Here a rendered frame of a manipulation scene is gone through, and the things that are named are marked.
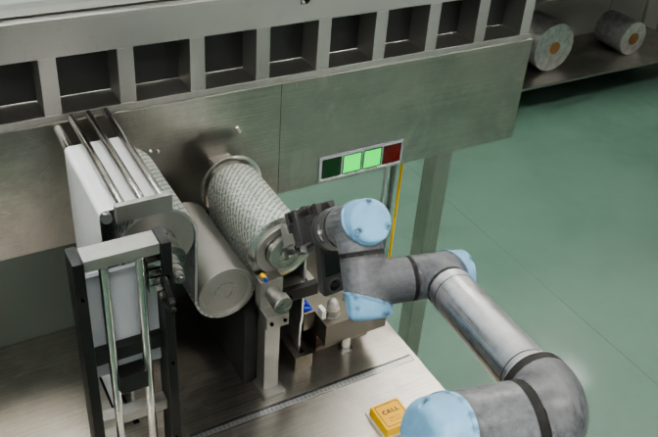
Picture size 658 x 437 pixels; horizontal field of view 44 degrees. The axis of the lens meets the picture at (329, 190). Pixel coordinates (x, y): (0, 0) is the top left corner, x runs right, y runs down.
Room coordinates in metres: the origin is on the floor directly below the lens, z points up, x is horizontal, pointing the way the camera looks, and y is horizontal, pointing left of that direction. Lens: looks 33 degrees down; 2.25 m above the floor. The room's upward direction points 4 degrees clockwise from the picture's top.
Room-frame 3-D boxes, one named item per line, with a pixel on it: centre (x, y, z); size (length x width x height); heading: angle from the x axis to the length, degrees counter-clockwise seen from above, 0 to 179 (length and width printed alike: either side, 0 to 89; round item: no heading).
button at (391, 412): (1.19, -0.17, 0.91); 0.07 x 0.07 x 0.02; 31
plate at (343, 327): (1.53, 0.02, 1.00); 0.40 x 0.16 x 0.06; 31
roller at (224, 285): (1.35, 0.25, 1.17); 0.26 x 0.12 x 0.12; 31
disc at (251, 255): (1.30, 0.09, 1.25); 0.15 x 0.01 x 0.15; 121
